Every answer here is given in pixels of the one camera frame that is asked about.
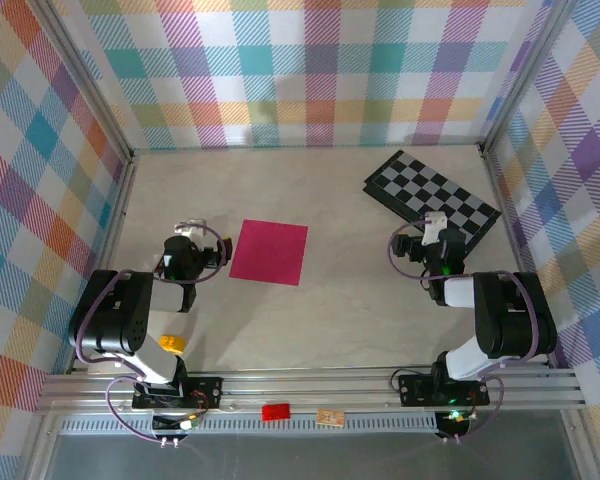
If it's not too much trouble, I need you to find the pink square paper sheet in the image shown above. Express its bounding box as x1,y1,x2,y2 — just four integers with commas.
229,218,309,287

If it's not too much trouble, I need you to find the black grey folding chessboard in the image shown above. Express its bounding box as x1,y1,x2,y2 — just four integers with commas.
362,149,503,261

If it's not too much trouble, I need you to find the yellow toy brick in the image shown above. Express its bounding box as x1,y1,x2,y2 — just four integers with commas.
159,333,187,354

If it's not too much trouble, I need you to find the small black circuit board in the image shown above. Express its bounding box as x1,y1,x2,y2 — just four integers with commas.
435,408,475,437
151,412,202,435

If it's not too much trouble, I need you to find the red rectangular label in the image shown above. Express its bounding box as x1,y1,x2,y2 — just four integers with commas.
261,402,292,423

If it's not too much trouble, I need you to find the small orange sticker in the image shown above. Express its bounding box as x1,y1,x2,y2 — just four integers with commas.
315,408,346,427

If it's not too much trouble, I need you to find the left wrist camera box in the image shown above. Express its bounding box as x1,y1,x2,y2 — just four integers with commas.
174,218,207,240

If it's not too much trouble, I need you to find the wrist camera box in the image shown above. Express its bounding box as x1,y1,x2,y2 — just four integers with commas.
422,210,450,246
174,218,207,240

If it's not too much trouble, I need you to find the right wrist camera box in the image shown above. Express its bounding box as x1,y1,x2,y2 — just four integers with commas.
422,210,450,246

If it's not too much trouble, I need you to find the aluminium side rail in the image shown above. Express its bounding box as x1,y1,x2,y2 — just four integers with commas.
67,152,139,376

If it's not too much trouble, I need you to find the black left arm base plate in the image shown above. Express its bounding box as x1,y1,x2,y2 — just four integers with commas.
131,375,225,410

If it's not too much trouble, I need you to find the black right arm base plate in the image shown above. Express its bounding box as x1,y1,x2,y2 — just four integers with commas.
397,372,491,407

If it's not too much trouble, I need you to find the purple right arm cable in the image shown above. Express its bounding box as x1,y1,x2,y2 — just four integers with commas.
388,222,556,444

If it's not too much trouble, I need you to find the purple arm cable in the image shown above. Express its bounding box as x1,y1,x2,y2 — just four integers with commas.
388,222,556,444
74,224,234,447

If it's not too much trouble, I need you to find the aluminium mounting rail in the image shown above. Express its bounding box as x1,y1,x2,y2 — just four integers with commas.
34,367,587,415

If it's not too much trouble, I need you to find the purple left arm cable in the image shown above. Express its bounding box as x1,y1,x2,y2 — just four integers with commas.
74,224,234,447

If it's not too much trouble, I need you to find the grey slotted cable duct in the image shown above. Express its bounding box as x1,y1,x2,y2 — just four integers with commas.
59,416,440,435

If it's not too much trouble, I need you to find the aluminium frame post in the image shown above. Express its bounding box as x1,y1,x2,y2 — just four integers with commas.
27,0,137,162
479,0,581,156

